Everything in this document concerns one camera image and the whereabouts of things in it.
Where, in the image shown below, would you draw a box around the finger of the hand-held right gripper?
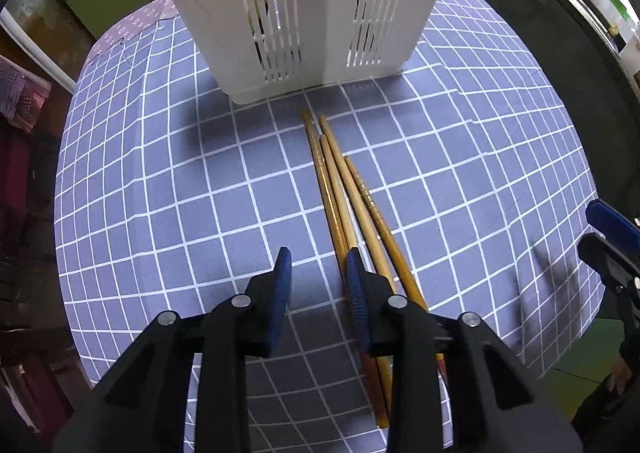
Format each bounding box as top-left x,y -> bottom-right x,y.
585,200 -> 640,247
577,233 -> 640,292

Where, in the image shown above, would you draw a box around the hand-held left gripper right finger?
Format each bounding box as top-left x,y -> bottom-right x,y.
345,247 -> 583,453

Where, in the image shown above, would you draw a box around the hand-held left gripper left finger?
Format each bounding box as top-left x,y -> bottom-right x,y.
52,247 -> 293,453

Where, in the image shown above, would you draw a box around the brown wooden chopstick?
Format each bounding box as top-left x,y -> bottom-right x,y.
301,108 -> 391,430
318,116 -> 401,296
344,158 -> 447,381
319,134 -> 394,409

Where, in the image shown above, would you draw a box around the white plastic utensil holder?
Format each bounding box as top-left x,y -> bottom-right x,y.
139,0 -> 463,107

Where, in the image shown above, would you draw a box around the person's right forearm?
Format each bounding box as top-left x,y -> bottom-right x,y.
570,378 -> 640,453

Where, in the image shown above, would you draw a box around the person's right hand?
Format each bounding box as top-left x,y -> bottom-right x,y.
611,352 -> 637,392

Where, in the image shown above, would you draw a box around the blue checked tablecloth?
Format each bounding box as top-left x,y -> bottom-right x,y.
54,0 -> 601,453

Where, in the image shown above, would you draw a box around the dark lower cabinets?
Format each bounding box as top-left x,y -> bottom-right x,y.
457,0 -> 640,214

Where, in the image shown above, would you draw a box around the purple star-print cloth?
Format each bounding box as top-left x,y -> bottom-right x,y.
92,0 -> 177,57

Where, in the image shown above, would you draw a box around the floral glass sliding door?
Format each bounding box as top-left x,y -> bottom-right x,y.
0,0 -> 78,90

